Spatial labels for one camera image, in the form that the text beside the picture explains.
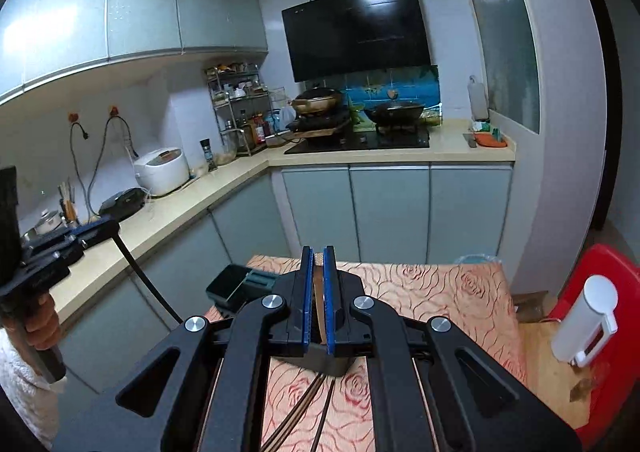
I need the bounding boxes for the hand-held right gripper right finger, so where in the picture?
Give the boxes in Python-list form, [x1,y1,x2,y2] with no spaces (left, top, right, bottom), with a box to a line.
[322,246,583,452]

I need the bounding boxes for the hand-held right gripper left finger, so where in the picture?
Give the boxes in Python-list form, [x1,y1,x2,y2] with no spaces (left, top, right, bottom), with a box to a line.
[52,246,316,452]

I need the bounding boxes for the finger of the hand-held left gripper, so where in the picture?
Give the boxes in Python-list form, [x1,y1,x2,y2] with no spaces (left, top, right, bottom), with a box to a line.
[69,218,122,249]

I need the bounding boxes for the brown wooden chopstick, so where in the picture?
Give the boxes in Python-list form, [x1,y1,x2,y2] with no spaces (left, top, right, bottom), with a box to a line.
[313,252,325,349]

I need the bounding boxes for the bunch of wooden chopsticks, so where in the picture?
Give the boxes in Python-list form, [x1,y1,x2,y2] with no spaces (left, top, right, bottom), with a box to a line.
[200,352,441,452]

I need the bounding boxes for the person's left forearm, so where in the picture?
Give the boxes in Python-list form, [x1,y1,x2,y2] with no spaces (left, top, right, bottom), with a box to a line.
[0,327,62,452]

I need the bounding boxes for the person's left hand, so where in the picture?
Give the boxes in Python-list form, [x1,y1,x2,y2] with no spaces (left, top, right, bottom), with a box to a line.
[22,292,64,351]

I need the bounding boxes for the black electric griddle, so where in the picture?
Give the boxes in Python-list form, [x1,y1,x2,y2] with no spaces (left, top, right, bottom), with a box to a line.
[99,187,147,222]

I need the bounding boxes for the steel pot with lid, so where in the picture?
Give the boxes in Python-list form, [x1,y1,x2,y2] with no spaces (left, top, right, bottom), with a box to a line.
[22,209,63,239]

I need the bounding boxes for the white rice cooker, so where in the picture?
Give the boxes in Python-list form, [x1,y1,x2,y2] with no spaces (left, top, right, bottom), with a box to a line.
[133,147,191,197]

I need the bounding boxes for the grey base cabinets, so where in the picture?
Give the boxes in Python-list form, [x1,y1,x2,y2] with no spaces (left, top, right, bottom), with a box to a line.
[50,165,513,393]

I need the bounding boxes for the beige kitchen countertop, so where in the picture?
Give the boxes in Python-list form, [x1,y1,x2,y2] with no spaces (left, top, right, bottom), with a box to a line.
[20,119,516,313]

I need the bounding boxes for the black pepper grinder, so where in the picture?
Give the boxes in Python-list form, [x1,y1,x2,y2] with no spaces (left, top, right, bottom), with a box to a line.
[200,139,219,172]

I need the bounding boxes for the black gas cooktop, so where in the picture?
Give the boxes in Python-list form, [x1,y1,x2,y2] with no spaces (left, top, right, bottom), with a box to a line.
[284,125,431,155]

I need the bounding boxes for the glass jar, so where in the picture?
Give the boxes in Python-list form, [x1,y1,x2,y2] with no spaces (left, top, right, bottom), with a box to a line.
[217,129,239,166]

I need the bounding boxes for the black induction cooker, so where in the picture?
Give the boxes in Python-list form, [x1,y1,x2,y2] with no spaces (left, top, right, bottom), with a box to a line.
[285,113,352,134]

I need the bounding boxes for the black wok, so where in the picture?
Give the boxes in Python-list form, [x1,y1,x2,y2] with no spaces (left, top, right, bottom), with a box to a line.
[364,100,427,128]

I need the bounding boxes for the wok with lid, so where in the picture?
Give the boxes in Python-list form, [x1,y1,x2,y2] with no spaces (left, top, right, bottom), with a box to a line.
[290,86,346,116]

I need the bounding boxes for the metal spice rack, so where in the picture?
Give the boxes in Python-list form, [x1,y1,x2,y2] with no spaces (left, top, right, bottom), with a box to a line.
[205,63,286,158]

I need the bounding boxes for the cardboard box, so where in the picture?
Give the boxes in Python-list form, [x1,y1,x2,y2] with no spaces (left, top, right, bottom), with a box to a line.
[514,289,557,324]

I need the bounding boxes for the blue printed splash guard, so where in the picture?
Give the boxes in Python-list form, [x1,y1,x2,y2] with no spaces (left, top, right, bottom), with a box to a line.
[345,65,442,126]

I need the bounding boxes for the orange cloth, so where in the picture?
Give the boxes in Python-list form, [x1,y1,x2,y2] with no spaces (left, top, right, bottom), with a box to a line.
[472,132,509,149]

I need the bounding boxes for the white plastic bottle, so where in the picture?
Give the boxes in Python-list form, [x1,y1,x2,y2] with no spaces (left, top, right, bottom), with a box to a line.
[467,76,490,120]

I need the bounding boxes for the white electric kettle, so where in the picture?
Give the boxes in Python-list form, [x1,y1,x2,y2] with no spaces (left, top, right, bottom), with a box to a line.
[551,276,619,366]

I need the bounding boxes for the black range hood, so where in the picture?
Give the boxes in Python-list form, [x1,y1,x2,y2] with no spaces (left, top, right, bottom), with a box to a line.
[281,0,433,83]

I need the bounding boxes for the red plastic chair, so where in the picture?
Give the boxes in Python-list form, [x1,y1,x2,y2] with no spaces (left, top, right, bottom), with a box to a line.
[542,243,640,452]

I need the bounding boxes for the frosted glass window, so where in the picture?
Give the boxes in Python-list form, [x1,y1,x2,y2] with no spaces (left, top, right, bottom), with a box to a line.
[452,0,542,134]

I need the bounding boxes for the dark door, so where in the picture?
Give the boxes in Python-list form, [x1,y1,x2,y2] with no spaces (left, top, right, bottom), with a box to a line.
[582,0,627,233]

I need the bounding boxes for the black power cable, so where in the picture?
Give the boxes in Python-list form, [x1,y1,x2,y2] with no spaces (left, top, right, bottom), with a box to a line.
[87,113,140,215]
[70,121,96,220]

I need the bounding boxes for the pale wall cabinet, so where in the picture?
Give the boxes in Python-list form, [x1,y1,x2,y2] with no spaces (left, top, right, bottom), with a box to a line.
[0,0,271,106]

